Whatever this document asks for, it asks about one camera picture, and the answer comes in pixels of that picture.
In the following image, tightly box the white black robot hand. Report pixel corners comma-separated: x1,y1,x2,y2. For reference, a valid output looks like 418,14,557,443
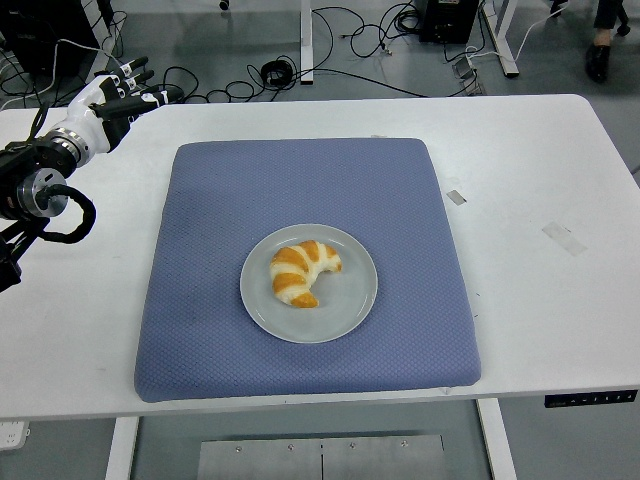
63,55,185,154

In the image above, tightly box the striped croissant bread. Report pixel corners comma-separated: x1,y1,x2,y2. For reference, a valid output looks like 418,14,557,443
269,239,344,309

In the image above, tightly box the grey round plate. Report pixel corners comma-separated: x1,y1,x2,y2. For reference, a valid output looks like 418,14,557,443
239,223,379,345

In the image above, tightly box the grey metal plate with screws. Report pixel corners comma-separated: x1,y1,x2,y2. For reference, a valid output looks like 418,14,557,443
195,434,446,480

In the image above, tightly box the white desk leg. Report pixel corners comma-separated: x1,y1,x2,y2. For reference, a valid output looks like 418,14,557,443
479,0,521,79
89,0,125,79
298,0,315,85

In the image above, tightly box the large black equipment box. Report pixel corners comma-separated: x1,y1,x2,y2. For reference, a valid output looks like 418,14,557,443
0,0,101,77

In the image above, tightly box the blue quilted mat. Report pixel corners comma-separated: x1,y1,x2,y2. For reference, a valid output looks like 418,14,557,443
132,137,483,404

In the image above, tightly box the white power strip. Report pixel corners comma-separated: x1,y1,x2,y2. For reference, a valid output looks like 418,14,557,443
0,420,31,451

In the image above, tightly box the white table leg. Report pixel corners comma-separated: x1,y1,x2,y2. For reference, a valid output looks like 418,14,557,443
475,398,518,480
103,415,140,480

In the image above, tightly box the black computer case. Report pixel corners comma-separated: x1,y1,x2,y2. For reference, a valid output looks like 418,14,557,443
418,0,480,45

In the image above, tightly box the grey foot pedal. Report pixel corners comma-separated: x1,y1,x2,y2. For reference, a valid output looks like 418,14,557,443
452,54,487,96

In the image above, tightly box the large clear tape piece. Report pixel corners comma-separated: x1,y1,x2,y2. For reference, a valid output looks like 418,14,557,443
541,220,588,257

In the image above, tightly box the person's leg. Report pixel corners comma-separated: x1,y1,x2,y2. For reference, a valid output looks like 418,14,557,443
583,0,626,85

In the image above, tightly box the black table control panel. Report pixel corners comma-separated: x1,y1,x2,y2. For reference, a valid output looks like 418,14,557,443
543,389,639,409

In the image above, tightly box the thin white floor cable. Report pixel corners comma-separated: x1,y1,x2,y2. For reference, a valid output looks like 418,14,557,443
49,38,131,76

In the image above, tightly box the tangled black floor cable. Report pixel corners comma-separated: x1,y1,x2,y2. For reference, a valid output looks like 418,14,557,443
124,59,266,107

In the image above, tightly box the coiled black cable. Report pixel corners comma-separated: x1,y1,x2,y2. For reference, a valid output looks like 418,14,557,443
259,58,296,91

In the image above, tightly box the looped black floor cable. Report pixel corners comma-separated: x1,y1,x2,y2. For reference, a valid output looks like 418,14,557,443
309,4,421,60

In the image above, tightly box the long black floor cable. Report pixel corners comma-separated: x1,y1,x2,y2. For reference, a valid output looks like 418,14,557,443
294,67,481,99

